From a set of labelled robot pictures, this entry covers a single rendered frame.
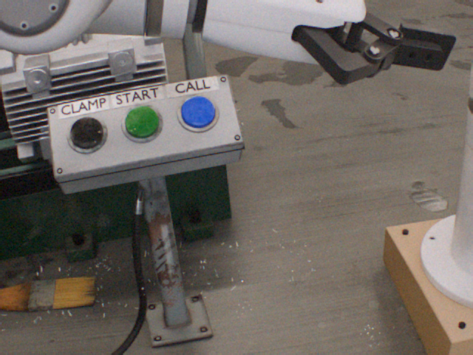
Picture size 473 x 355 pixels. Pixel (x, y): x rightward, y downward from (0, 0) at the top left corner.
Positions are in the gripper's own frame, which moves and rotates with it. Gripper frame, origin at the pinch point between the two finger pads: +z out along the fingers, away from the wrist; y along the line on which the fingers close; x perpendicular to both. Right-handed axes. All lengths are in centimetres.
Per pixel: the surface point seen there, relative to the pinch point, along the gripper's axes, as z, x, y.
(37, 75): -30.9, -26.3, -16.8
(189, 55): -11, -52, -51
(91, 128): -22.7, -18.4, -2.4
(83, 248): -25, -49, -8
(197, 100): -13.6, -16.8, -5.0
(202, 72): -9, -55, -50
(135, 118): -18.9, -17.8, -3.3
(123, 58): -21.2, -24.9, -18.7
